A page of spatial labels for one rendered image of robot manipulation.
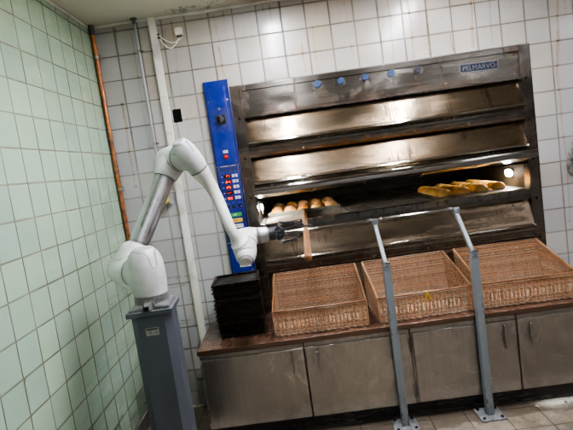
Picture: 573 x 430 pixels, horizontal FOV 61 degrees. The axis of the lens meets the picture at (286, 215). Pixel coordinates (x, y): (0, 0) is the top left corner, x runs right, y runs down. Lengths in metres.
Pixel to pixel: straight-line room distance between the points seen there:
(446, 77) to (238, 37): 1.37
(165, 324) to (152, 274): 0.23
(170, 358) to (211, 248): 1.14
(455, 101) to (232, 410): 2.36
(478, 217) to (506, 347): 0.88
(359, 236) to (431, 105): 0.97
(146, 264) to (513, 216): 2.38
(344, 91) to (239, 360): 1.80
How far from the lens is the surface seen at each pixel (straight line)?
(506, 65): 3.55
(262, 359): 2.88
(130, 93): 3.39
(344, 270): 3.24
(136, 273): 2.26
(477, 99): 3.45
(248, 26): 3.32
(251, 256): 2.48
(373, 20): 3.36
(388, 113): 3.28
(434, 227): 3.36
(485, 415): 3.15
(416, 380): 3.02
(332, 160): 3.21
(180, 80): 3.32
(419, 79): 3.36
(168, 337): 2.30
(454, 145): 3.37
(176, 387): 2.38
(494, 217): 3.49
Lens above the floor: 1.55
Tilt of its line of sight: 6 degrees down
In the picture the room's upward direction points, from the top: 8 degrees counter-clockwise
